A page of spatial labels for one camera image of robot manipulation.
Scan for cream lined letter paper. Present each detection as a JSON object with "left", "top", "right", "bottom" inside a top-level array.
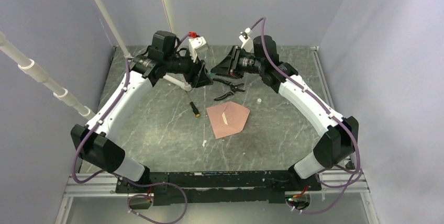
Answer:
[{"left": 221, "top": 112, "right": 228, "bottom": 125}]

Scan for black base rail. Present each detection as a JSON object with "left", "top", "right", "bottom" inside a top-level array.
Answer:
[{"left": 115, "top": 170, "right": 321, "bottom": 206}]

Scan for black yellow screwdriver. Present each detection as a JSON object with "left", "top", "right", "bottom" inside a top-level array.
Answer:
[{"left": 186, "top": 92, "right": 200, "bottom": 117}]

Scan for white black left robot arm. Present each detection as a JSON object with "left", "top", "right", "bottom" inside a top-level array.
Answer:
[{"left": 71, "top": 30, "right": 213, "bottom": 193}]

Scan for black handled pliers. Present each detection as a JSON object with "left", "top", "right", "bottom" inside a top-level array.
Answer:
[{"left": 213, "top": 78, "right": 245, "bottom": 101}]

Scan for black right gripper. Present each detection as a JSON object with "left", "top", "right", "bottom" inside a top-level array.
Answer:
[{"left": 212, "top": 46, "right": 264, "bottom": 80}]

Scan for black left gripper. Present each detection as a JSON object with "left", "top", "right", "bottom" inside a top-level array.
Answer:
[{"left": 164, "top": 48, "right": 213, "bottom": 88}]

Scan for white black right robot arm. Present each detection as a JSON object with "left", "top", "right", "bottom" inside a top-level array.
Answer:
[{"left": 211, "top": 35, "right": 359, "bottom": 190}]

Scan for pink paper envelope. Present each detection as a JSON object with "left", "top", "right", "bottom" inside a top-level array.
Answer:
[{"left": 206, "top": 102, "right": 250, "bottom": 139}]

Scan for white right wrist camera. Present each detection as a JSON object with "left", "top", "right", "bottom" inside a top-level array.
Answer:
[{"left": 239, "top": 28, "right": 253, "bottom": 53}]

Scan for white pvc pipe frame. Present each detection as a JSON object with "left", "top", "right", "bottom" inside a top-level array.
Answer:
[{"left": 1, "top": 0, "right": 175, "bottom": 120}]

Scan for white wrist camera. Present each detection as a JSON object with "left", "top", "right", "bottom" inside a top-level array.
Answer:
[
  {"left": 239, "top": 28, "right": 253, "bottom": 53},
  {"left": 188, "top": 31, "right": 209, "bottom": 63}
]

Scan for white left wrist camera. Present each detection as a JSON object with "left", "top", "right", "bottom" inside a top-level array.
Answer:
[{"left": 188, "top": 31, "right": 209, "bottom": 63}]

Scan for aluminium extrusion frame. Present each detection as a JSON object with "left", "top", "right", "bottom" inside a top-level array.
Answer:
[{"left": 56, "top": 174, "right": 380, "bottom": 223}]

